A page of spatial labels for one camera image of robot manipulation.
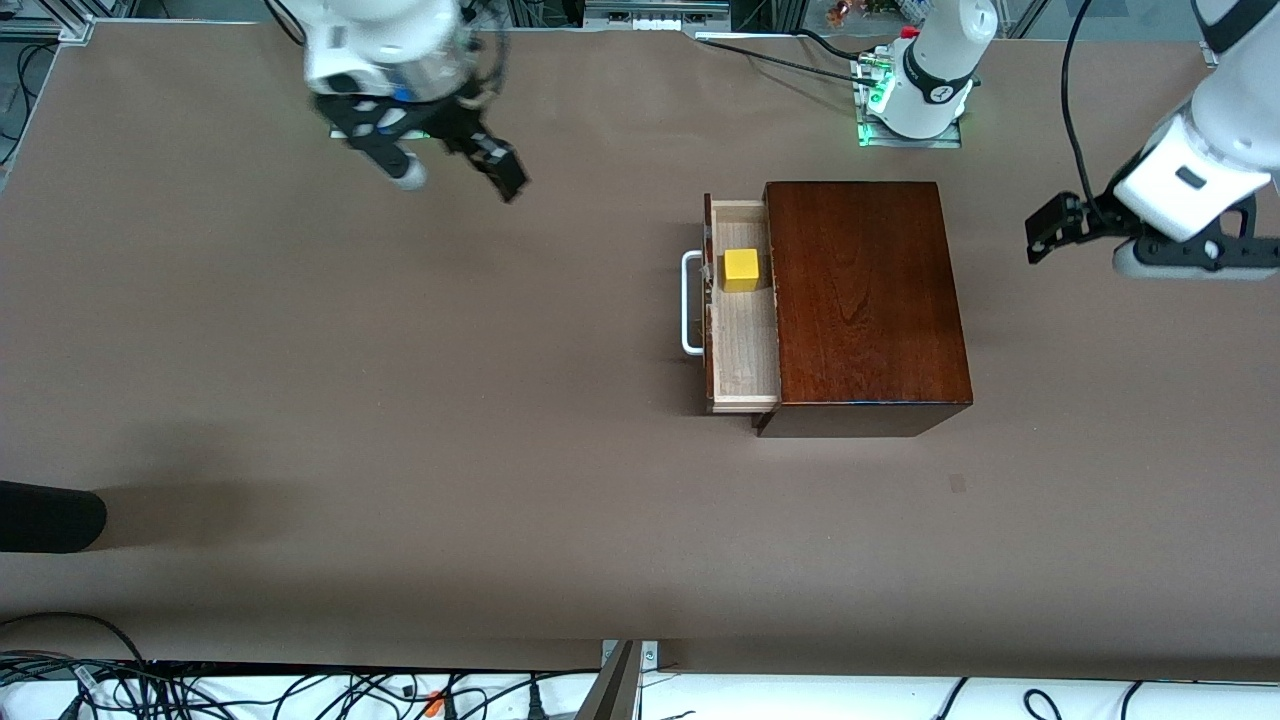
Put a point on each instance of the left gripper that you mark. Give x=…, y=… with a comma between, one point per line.
x=1096, y=217

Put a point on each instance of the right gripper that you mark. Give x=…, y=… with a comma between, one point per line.
x=461, y=127

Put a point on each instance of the yellow block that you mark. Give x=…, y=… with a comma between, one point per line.
x=741, y=268

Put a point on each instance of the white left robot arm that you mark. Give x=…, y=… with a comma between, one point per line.
x=940, y=60

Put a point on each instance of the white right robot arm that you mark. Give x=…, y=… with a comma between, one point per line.
x=380, y=40

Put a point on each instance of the dark wooden cabinet box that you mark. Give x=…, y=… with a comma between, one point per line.
x=870, y=300

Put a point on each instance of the white socket panel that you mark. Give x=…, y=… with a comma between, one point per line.
x=650, y=22

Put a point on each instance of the grey slanted beam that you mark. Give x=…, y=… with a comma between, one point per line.
x=615, y=690

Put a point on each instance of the black cylindrical object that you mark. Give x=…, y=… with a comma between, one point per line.
x=50, y=517

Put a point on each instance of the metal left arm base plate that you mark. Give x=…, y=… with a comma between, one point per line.
x=920, y=143

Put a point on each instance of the aluminium frame profile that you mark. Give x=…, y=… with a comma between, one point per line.
x=75, y=30

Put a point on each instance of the small metal bracket plate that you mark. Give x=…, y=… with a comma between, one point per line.
x=650, y=655

